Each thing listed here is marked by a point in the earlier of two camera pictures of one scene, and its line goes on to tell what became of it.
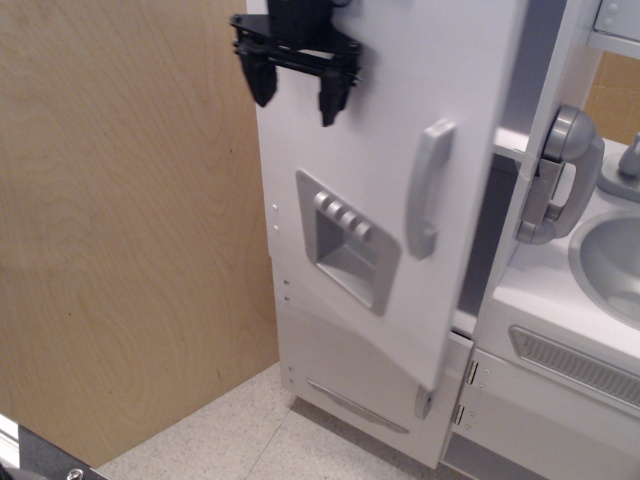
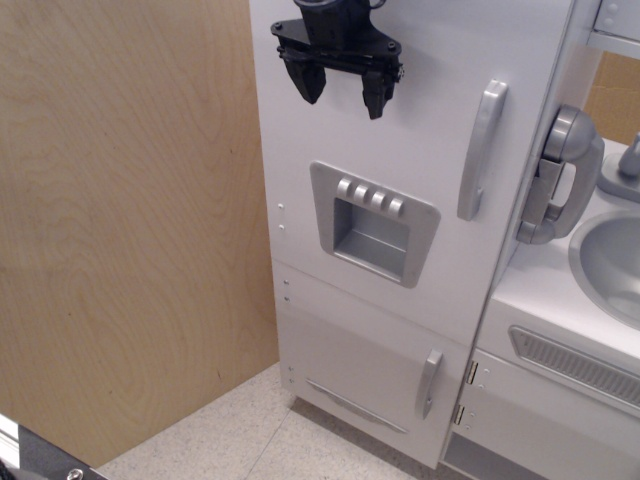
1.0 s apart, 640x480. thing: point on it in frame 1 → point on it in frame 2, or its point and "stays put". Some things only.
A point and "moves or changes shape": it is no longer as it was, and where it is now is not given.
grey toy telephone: x=569 y=137 stays put
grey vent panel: x=612 y=380 stays put
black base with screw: x=39 y=460 stays put
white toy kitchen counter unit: x=551 y=385 stays put
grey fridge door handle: x=421 y=211 → x=477 y=155
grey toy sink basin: x=604 y=261 stays put
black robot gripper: x=298 y=33 → x=340 y=34
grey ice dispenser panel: x=347 y=241 → x=372 y=228
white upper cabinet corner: x=617 y=28 stays put
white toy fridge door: x=379 y=223 moves or changes shape
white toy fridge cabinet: x=392 y=232 stays put
